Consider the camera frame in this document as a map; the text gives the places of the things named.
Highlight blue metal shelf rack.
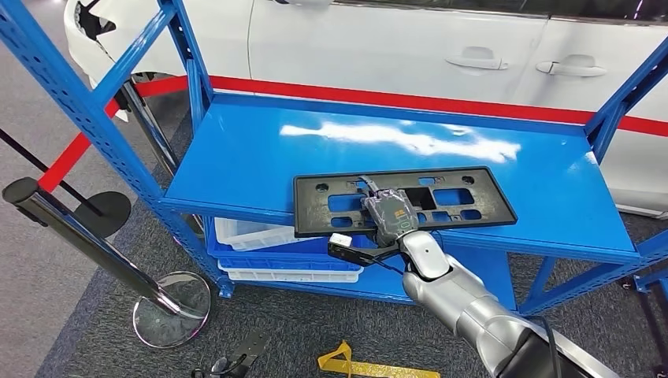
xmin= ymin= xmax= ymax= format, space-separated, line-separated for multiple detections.
xmin=0 ymin=0 xmax=668 ymax=317

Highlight white car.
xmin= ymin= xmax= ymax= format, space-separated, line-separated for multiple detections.
xmin=62 ymin=0 xmax=668 ymax=221

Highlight black right wrist camera bracket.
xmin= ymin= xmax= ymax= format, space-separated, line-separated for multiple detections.
xmin=327 ymin=240 xmax=406 ymax=268

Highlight yellow floor tape with loop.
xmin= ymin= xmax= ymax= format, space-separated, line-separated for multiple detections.
xmin=317 ymin=339 xmax=442 ymax=378

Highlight black plastic plate frame part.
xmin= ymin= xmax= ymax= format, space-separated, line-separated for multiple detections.
xmin=293 ymin=165 xmax=518 ymax=239

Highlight chrome stanchion post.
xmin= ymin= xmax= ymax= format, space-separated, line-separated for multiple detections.
xmin=117 ymin=78 xmax=181 ymax=179
xmin=1 ymin=177 xmax=213 ymax=350

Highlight blue plastic bin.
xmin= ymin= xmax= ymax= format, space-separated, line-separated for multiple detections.
xmin=206 ymin=216 xmax=377 ymax=273

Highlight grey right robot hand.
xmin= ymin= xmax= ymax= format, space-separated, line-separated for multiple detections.
xmin=360 ymin=176 xmax=421 ymax=247

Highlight flat white plastic bin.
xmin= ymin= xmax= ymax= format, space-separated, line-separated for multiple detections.
xmin=217 ymin=261 xmax=364 ymax=284

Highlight red barrier belt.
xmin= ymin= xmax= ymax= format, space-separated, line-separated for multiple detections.
xmin=37 ymin=74 xmax=668 ymax=194

